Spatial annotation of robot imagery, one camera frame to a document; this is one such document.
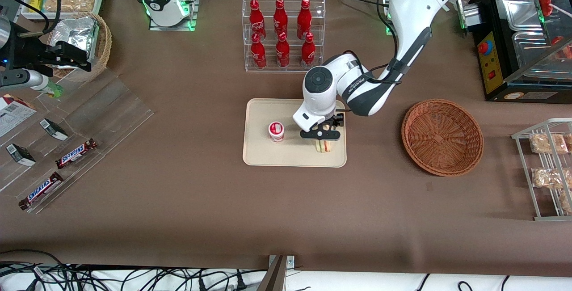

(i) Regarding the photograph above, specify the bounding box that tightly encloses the cream plastic tray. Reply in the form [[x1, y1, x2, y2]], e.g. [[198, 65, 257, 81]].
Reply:
[[243, 98, 347, 168]]

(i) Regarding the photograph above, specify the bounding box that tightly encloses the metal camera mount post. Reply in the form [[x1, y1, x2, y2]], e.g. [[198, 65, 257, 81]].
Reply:
[[257, 255, 295, 291]]

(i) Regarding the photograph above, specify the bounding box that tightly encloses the clear acrylic stepped stand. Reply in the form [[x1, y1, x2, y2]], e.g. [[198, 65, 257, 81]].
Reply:
[[0, 70, 155, 215]]

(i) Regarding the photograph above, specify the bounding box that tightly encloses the Snickers chocolate bar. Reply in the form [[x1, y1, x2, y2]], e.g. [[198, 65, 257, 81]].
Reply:
[[55, 138, 97, 169], [18, 172, 64, 211]]

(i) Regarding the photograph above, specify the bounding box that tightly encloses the red white cardboard box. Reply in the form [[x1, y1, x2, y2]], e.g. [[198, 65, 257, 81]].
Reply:
[[0, 94, 38, 137]]

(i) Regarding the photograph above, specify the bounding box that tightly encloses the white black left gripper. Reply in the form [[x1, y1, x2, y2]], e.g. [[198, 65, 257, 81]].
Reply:
[[293, 103, 345, 145]]

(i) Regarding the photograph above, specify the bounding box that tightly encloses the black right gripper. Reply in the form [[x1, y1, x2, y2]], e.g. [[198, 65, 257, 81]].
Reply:
[[16, 36, 93, 73]]

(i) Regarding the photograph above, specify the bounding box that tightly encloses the light wicker basket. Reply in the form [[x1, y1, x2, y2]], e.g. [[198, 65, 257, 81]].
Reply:
[[47, 12, 112, 82]]

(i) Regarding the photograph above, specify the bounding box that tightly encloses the small black-white box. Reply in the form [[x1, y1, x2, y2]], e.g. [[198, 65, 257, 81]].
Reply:
[[6, 143, 36, 167], [39, 118, 69, 141]]

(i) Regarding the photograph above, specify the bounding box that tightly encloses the green-capped bottle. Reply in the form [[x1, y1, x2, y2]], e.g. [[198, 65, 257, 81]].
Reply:
[[28, 74, 64, 98]]

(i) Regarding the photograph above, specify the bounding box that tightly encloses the red cola bottle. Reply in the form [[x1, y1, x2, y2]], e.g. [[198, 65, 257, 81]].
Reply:
[[297, 0, 312, 39], [250, 33, 267, 69], [301, 33, 316, 68], [275, 32, 290, 68], [248, 0, 266, 38], [273, 0, 289, 37]]

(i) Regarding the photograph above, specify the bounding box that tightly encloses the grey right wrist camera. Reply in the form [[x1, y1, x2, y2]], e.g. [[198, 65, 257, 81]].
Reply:
[[0, 68, 31, 89]]

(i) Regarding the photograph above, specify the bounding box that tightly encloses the small black-white box upper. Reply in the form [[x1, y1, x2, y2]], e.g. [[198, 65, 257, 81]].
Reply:
[[39, 118, 69, 141]]

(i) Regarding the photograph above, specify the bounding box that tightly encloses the silver foil packet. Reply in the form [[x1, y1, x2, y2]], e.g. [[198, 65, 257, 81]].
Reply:
[[53, 17, 100, 66]]

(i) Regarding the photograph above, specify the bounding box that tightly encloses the clear acrylic bottle rack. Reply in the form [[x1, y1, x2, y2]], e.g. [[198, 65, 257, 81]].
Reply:
[[242, 0, 326, 73]]

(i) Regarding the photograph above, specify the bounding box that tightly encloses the small black-white box lower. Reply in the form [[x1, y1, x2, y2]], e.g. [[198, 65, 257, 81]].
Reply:
[[6, 143, 36, 167]]

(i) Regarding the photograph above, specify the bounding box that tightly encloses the black yellow heating appliance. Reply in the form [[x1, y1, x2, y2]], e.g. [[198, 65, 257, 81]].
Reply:
[[471, 0, 572, 104]]

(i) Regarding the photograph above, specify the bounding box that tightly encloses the brown wicker basket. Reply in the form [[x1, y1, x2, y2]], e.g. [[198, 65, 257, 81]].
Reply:
[[401, 99, 484, 177]]

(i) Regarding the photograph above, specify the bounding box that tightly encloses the red white yogurt cup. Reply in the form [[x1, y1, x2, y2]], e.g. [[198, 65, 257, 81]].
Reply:
[[268, 121, 286, 143]]

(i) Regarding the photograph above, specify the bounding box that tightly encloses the grey metal wire rack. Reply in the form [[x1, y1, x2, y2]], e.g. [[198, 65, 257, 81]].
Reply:
[[511, 118, 572, 221]]

